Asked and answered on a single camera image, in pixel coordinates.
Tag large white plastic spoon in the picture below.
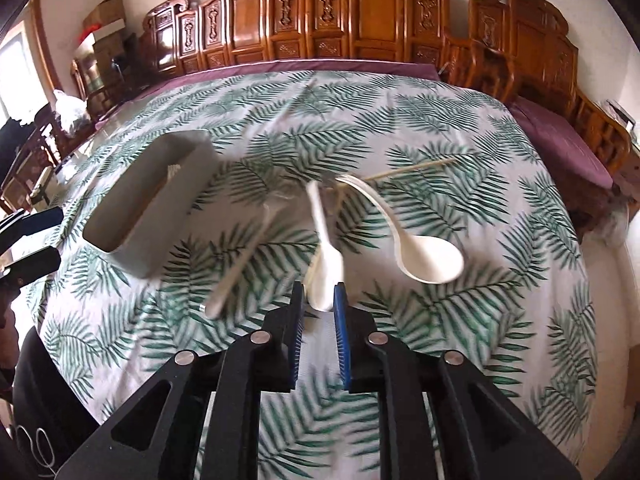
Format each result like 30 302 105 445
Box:
335 174 464 285

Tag small white plastic spoon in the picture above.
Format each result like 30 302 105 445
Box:
304 181 344 312

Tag clear plastic fork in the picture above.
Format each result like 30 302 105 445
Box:
201 193 290 318

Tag grey rectangular tray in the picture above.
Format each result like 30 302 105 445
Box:
82 130 219 278

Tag purple bench cushion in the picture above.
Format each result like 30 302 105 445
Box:
94 58 442 126

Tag stacked cardboard boxes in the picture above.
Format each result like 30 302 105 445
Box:
73 0 126 86

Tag green leaf print tablecloth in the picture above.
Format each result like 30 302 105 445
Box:
27 70 597 464

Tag purple armchair cushion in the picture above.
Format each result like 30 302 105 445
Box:
508 96 613 190

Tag carved wooden armchair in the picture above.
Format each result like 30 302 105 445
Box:
468 0 631 174

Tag carved wooden long bench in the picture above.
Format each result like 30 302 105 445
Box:
139 0 516 101

